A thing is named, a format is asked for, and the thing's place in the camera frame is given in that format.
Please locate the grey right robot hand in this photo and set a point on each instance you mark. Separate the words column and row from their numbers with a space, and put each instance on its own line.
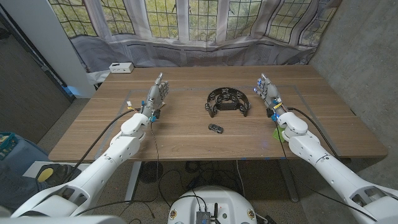
column 270, row 93

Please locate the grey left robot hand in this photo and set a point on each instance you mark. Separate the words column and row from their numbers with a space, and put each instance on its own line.
column 154, row 96

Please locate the black half-moon tambourine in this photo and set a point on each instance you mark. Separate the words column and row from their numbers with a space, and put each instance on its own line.
column 228, row 106

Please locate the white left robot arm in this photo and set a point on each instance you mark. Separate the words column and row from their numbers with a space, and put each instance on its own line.
column 102, row 165

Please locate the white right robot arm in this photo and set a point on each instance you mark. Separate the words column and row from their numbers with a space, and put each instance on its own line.
column 329, row 168

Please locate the green block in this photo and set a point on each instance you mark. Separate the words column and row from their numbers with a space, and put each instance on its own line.
column 276, row 134

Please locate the dark toy car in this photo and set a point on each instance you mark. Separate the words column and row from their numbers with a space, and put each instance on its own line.
column 215, row 128

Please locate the white power strip box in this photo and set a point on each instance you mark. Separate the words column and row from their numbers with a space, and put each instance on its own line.
column 121, row 67

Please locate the round black floor fan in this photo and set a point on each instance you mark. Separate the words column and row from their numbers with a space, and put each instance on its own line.
column 151, row 172

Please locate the printed window backdrop cloth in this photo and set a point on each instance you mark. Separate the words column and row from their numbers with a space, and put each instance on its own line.
column 199, row 31

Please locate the white table leg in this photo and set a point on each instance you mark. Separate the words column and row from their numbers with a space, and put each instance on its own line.
column 133, row 180

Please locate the grey table leg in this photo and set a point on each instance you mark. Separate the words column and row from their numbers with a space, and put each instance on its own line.
column 289, row 180

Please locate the yellow black foot pedal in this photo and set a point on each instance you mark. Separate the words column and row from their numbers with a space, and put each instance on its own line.
column 45, row 175
column 66, row 172

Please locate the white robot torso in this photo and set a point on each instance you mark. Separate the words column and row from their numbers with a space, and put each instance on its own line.
column 214, row 199

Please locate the grey electronics box on torso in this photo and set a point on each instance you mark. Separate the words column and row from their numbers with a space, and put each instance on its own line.
column 203, row 217

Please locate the blue fabric seat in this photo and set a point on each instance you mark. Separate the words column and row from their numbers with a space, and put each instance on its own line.
column 28, row 155

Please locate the white pedal platform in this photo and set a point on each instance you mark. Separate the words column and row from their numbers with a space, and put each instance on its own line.
column 31, row 169

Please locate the teal plastic basket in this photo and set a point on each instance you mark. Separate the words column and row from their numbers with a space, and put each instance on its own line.
column 7, row 144

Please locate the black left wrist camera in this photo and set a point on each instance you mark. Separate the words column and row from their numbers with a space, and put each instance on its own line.
column 157, row 114

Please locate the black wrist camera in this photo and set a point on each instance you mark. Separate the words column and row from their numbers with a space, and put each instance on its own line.
column 269, row 112
column 157, row 114

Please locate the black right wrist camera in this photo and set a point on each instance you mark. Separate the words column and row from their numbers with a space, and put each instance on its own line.
column 269, row 112

